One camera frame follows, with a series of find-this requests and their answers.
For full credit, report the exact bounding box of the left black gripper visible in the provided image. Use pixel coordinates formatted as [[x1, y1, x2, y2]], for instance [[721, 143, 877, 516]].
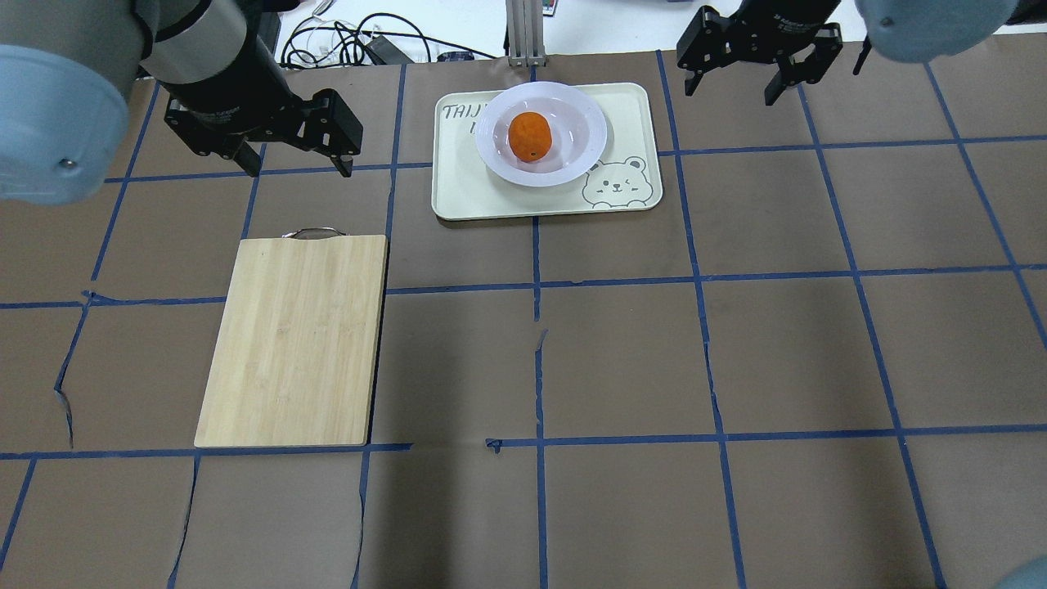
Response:
[[161, 49, 364, 178]]

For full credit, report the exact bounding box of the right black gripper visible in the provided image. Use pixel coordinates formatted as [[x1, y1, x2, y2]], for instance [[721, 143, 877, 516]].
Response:
[[676, 1, 843, 106]]

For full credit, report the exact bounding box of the white round plate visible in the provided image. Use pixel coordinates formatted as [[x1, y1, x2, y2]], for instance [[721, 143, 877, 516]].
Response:
[[474, 82, 609, 189]]

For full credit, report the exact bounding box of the orange fruit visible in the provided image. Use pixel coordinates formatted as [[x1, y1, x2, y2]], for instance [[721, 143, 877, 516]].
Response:
[[507, 111, 553, 163]]

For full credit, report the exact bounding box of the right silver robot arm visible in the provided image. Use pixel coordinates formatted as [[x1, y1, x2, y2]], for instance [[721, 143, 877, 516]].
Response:
[[676, 1, 1045, 106]]

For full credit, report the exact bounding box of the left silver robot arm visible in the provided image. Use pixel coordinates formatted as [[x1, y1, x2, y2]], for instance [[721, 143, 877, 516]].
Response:
[[1, 1, 363, 205]]

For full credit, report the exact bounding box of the cream bear tray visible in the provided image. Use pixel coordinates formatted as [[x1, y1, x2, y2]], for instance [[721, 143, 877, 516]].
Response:
[[431, 81, 664, 221]]

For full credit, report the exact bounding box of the bamboo cutting board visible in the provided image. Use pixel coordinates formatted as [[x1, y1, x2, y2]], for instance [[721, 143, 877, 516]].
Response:
[[194, 235, 389, 450]]

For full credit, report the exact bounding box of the aluminium frame post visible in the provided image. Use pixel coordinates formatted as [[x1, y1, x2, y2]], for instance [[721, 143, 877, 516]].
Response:
[[505, 0, 547, 67]]

